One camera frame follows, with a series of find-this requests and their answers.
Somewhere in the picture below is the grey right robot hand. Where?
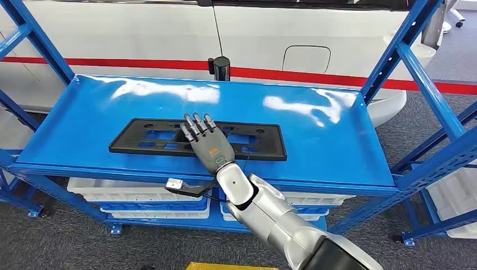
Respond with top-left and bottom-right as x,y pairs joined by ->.
180,112 -> 236,176

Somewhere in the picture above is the black plastic plate frame part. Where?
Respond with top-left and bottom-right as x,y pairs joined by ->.
109,118 -> 288,161

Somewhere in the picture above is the yellow floor tape square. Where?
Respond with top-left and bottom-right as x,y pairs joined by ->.
185,262 -> 280,270

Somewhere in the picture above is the white car body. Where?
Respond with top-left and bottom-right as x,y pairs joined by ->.
0,0 -> 437,128

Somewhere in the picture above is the white wheeled chair base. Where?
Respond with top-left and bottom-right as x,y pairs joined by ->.
443,7 -> 466,29

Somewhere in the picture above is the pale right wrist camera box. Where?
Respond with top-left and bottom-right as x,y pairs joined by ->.
165,178 -> 217,199

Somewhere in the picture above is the black stanchion post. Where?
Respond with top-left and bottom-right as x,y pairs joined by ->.
207,56 -> 231,82

